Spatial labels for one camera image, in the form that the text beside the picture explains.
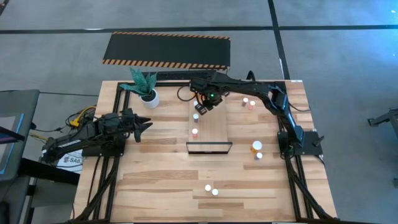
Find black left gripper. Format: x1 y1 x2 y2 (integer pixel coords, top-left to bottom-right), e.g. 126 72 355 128
127 107 154 144

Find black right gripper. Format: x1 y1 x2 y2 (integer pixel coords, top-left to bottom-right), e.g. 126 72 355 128
195 90 216 116

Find amber pill bottle white cap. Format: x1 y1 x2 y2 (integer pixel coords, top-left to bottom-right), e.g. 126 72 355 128
250 140 263 154

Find black-framed wooden shelf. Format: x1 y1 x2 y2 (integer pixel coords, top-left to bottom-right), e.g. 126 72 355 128
185 82 233 155

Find snake plant in white pot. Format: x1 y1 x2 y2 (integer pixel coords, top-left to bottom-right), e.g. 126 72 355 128
119 67 160 110

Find black perforated strip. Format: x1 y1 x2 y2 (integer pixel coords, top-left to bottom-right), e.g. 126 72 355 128
141 70 217 81

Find black mat hazard stripes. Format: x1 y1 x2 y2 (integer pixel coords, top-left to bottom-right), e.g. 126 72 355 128
101 30 231 71

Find white printed label sheet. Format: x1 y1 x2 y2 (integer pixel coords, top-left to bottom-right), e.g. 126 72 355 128
55 149 84 174

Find black crossbar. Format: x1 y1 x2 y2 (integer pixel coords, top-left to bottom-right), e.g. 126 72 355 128
17 157 81 187

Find grey cart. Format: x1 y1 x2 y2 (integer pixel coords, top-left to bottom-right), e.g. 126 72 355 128
0 89 40 224

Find dark tablet blue edge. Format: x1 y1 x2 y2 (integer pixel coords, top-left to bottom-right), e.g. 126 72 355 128
0 112 25 175

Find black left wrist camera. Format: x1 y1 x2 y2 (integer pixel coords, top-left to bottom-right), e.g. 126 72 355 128
121 112 136 131

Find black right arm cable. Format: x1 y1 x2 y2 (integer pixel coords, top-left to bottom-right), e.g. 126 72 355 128
176 84 197 103

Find black aluminium rail frame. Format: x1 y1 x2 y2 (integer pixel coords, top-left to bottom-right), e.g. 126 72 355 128
73 80 340 223

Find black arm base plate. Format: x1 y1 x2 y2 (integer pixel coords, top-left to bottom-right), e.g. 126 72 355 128
81 136 126 157
277 130 324 156

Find yellow cable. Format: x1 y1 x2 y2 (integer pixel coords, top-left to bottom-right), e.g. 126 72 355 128
68 105 97 128

